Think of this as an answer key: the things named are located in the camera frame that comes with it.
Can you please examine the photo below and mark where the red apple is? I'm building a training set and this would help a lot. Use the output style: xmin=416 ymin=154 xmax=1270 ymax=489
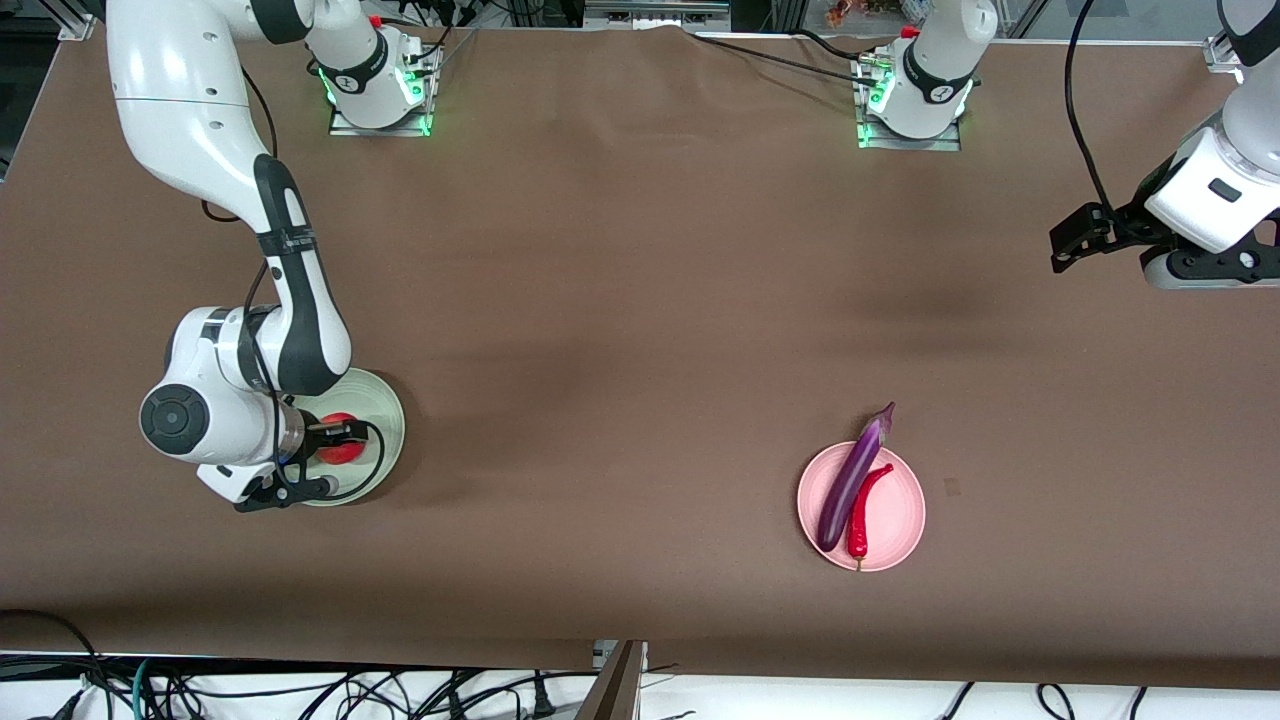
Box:
xmin=316 ymin=412 xmax=365 ymax=467

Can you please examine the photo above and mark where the purple eggplant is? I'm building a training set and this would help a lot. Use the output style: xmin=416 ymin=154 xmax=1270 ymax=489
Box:
xmin=816 ymin=402 xmax=897 ymax=554

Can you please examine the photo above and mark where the red chili pepper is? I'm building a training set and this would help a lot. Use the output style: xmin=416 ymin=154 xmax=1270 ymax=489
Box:
xmin=846 ymin=463 xmax=895 ymax=571

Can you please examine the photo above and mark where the pale green round plate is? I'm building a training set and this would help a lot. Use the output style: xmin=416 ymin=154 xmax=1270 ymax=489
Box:
xmin=296 ymin=367 xmax=407 ymax=507

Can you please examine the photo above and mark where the pink round plate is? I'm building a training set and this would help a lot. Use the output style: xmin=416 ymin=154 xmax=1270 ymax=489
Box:
xmin=796 ymin=441 xmax=927 ymax=573

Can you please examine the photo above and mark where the brown table cloth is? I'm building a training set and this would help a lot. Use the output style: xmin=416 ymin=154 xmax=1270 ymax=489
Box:
xmin=0 ymin=25 xmax=1280 ymax=691

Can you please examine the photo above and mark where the black cable along right arm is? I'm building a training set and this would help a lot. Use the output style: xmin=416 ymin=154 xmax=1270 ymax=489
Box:
xmin=200 ymin=65 xmax=386 ymax=506

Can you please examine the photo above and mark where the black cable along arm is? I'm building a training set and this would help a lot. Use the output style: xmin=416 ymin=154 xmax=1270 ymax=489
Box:
xmin=200 ymin=65 xmax=386 ymax=506
xmin=1063 ymin=0 xmax=1116 ymax=216

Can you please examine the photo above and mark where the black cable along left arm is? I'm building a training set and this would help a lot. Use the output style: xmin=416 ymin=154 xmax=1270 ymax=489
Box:
xmin=1063 ymin=0 xmax=1116 ymax=216

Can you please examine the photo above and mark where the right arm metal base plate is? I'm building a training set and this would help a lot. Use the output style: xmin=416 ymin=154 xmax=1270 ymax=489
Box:
xmin=328 ymin=45 xmax=441 ymax=138

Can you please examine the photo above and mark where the teal floor cable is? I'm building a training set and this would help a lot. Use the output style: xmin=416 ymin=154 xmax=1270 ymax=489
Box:
xmin=130 ymin=655 xmax=161 ymax=720

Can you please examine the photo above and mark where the black looped floor cable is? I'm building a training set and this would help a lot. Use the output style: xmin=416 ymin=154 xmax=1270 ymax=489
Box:
xmin=0 ymin=608 xmax=106 ymax=720

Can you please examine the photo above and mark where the short black table cable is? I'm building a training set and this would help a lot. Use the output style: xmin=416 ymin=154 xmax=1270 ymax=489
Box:
xmin=793 ymin=28 xmax=863 ymax=63

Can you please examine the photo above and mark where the brown wooden post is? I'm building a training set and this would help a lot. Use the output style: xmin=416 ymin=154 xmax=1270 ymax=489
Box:
xmin=577 ymin=640 xmax=648 ymax=720

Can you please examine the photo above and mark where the long black table cable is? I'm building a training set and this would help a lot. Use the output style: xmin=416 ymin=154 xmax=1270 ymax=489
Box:
xmin=688 ymin=32 xmax=873 ymax=86

